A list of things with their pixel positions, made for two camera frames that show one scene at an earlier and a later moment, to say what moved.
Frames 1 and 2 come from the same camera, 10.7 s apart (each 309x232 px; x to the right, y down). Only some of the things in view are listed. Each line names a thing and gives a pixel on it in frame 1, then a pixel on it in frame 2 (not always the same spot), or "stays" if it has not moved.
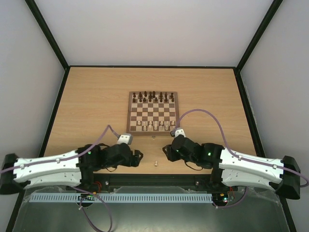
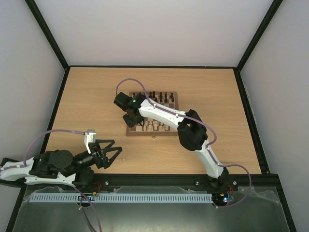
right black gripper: x=170 y=152 to x=132 y=120
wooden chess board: x=152 y=113 stays
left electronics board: x=86 y=196 stays
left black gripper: x=136 y=160 to x=103 y=161
